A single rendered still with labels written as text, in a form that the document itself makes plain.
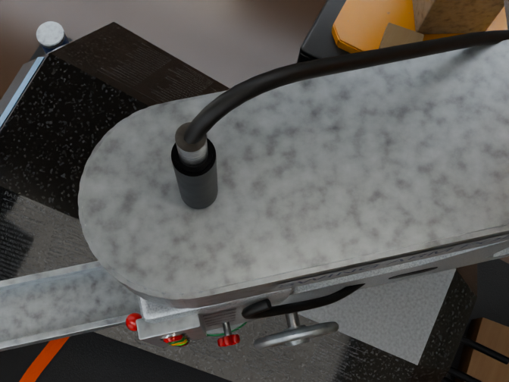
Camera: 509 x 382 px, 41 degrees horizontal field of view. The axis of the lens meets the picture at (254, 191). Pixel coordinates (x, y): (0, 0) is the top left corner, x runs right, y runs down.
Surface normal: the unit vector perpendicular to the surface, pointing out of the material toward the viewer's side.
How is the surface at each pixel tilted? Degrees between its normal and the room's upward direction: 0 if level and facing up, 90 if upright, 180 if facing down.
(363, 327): 0
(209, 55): 0
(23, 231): 45
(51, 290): 2
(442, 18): 90
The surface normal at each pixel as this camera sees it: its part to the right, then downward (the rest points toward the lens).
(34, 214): -0.25, 0.44
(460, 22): 0.04, 0.97
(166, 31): 0.04, -0.25
